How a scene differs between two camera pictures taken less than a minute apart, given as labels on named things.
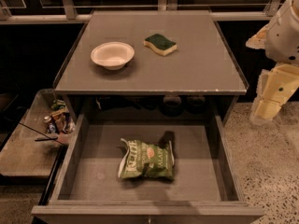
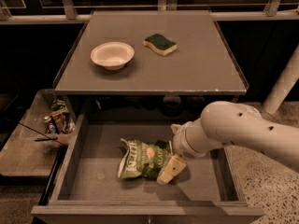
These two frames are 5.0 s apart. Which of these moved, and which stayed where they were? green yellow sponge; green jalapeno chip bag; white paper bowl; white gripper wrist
Moved: white gripper wrist
Stayed: green jalapeno chip bag; white paper bowl; green yellow sponge
